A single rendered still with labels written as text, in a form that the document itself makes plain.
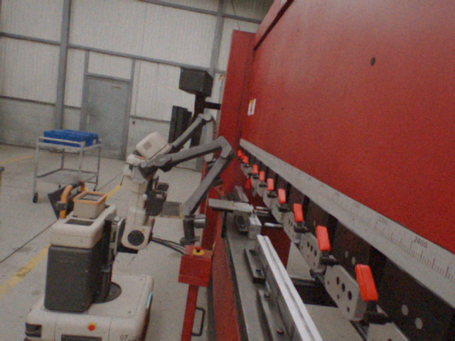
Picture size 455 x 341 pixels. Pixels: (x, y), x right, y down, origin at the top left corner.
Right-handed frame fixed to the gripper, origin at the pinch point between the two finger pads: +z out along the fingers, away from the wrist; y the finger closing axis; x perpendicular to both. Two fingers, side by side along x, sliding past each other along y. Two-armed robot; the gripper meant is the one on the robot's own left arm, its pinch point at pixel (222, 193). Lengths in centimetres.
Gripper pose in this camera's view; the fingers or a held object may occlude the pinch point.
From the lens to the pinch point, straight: 205.2
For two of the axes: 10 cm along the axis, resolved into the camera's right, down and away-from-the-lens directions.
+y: -0.6, -1.5, 9.9
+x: -9.3, 3.7, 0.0
